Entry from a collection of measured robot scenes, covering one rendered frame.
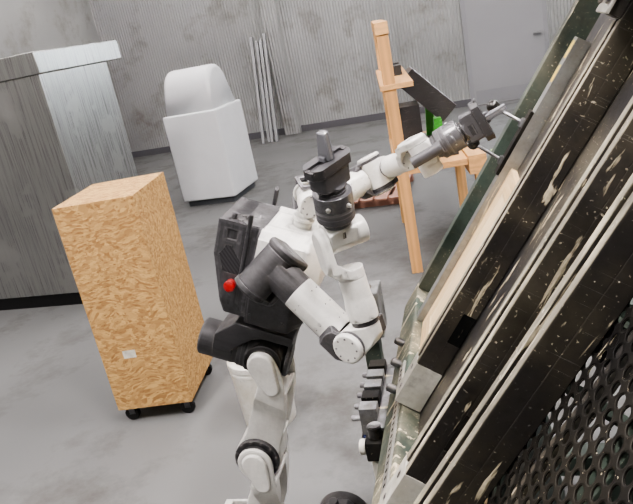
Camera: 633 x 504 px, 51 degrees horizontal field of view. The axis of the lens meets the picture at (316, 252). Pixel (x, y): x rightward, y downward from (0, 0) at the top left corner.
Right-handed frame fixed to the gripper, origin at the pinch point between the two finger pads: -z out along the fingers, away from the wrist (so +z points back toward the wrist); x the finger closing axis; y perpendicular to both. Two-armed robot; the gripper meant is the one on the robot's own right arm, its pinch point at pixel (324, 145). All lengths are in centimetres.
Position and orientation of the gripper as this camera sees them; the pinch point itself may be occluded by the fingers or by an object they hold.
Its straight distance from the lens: 138.2
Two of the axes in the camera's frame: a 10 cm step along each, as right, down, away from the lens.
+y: 7.3, 2.9, -6.1
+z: 1.6, 8.0, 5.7
